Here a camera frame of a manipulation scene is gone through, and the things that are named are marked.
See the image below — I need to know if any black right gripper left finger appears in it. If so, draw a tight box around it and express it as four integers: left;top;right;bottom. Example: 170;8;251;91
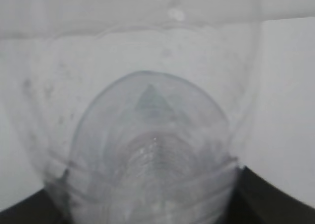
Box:
0;190;69;224

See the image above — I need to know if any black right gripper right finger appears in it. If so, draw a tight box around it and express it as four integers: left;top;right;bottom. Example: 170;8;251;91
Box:
225;167;315;224

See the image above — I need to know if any clear water bottle red label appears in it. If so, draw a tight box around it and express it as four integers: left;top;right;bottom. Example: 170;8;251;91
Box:
0;0;264;224

